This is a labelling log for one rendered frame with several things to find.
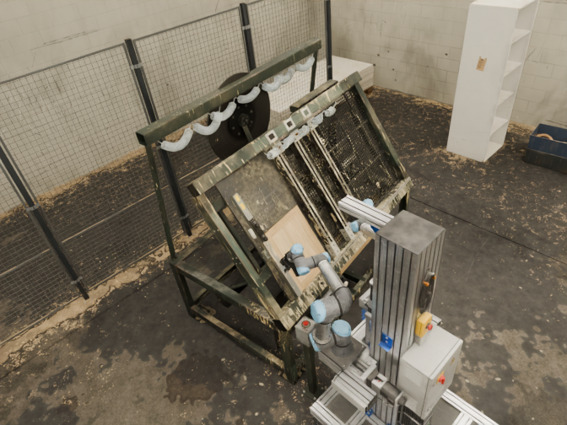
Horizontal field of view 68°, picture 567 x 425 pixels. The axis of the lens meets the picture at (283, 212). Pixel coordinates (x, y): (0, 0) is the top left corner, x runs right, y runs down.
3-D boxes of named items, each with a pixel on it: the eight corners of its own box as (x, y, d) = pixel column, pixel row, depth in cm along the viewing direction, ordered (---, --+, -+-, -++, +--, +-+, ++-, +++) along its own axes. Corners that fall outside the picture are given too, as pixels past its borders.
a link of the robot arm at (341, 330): (354, 342, 268) (354, 330, 260) (335, 349, 266) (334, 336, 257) (346, 328, 277) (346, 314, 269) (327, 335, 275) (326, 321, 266)
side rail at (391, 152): (396, 181, 448) (405, 179, 440) (346, 88, 423) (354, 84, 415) (399, 177, 453) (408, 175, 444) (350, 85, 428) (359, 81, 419)
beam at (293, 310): (278, 330, 327) (288, 331, 319) (271, 319, 325) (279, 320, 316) (405, 186, 456) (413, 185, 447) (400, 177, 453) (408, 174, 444)
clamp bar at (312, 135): (358, 228, 391) (378, 223, 373) (292, 115, 364) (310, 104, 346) (363, 221, 397) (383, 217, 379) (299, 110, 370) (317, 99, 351)
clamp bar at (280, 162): (330, 258, 364) (350, 255, 345) (257, 138, 337) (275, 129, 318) (337, 251, 370) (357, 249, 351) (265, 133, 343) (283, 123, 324)
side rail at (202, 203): (271, 319, 325) (279, 319, 316) (190, 199, 300) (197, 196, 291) (276, 313, 328) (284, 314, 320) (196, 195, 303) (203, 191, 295)
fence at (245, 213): (295, 297, 335) (299, 297, 332) (229, 196, 313) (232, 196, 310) (299, 293, 338) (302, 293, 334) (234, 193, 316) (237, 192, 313)
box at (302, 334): (309, 348, 312) (308, 333, 301) (296, 341, 319) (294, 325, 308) (318, 336, 319) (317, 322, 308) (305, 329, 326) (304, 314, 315)
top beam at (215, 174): (193, 198, 295) (200, 195, 287) (185, 185, 293) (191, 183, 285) (354, 83, 423) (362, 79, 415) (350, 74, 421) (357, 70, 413)
